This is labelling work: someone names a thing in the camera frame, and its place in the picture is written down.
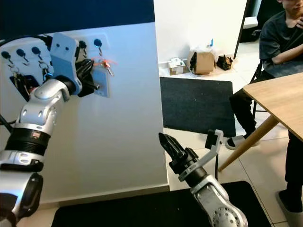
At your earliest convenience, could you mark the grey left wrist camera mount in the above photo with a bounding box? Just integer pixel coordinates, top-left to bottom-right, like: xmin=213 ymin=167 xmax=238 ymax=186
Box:
xmin=50 ymin=32 xmax=83 ymax=82

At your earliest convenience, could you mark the black floor mat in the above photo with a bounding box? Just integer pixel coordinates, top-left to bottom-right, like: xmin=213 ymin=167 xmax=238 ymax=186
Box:
xmin=160 ymin=77 xmax=237 ymax=138
xmin=52 ymin=180 xmax=273 ymax=227

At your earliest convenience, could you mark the small white box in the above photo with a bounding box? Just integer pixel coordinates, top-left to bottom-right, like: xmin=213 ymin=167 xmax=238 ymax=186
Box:
xmin=168 ymin=58 xmax=187 ymax=76

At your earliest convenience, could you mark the key ring with orange tag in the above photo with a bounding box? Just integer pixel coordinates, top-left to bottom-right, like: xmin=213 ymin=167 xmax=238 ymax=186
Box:
xmin=94 ymin=57 xmax=118 ymax=77

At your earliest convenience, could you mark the slanted wooden table leg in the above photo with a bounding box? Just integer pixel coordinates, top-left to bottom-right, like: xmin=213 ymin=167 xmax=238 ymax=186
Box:
xmin=218 ymin=115 xmax=281 ymax=172

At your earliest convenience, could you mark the white wall hook rack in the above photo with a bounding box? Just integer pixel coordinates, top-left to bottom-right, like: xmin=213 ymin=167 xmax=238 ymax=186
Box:
xmin=0 ymin=33 xmax=110 ymax=71

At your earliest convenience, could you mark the black key pouch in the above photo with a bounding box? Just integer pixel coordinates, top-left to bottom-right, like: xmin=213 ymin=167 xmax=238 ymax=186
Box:
xmin=9 ymin=73 xmax=36 ymax=104

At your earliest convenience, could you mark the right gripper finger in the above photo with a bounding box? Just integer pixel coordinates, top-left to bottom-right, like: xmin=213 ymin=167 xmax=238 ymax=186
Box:
xmin=159 ymin=134 xmax=183 ymax=162
xmin=161 ymin=133 xmax=190 ymax=158

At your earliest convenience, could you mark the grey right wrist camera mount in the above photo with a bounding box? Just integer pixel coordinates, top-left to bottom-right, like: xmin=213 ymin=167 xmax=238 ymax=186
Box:
xmin=178 ymin=129 xmax=224 ymax=183

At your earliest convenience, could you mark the person in grey t-shirt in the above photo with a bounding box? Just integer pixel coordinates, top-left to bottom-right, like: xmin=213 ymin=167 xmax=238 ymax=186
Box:
xmin=226 ymin=0 xmax=303 ymax=151

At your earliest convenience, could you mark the brown cardboard box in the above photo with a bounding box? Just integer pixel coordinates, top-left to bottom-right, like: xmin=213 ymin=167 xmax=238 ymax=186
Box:
xmin=189 ymin=47 xmax=216 ymax=75

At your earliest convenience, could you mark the silver key bunch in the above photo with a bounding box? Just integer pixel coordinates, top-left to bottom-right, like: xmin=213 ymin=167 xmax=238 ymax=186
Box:
xmin=10 ymin=65 xmax=24 ymax=86

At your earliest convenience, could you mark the person in black trousers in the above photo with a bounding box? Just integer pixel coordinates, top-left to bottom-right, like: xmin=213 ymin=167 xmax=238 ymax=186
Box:
xmin=276 ymin=130 xmax=303 ymax=213

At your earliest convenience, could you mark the blue carabiner key clip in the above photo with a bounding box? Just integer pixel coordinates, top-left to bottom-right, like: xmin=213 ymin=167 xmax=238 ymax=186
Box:
xmin=39 ymin=61 xmax=53 ymax=82

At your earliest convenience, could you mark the small black bag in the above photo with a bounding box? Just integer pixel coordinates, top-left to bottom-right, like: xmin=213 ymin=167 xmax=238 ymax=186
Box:
xmin=216 ymin=54 xmax=235 ymax=71

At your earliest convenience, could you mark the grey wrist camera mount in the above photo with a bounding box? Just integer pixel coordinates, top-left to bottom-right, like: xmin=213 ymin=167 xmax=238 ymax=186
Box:
xmin=178 ymin=129 xmax=224 ymax=183
xmin=50 ymin=32 xmax=83 ymax=82

